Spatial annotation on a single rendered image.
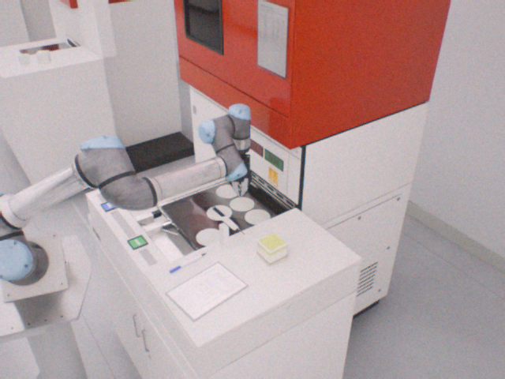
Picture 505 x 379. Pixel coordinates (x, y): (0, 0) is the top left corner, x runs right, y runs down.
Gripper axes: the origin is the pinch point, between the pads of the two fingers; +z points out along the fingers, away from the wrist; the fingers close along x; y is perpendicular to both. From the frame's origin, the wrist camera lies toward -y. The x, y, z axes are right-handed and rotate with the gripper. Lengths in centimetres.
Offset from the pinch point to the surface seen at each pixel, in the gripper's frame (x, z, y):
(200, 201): 16.9, 9.4, 7.7
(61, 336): 65, 42, -36
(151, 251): 28.2, 3.4, -30.2
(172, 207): 27.5, 9.5, 3.4
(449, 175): -124, 55, 108
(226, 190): 7.0, 9.3, 16.0
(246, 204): -2.2, 9.1, 6.6
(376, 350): -68, 99, 7
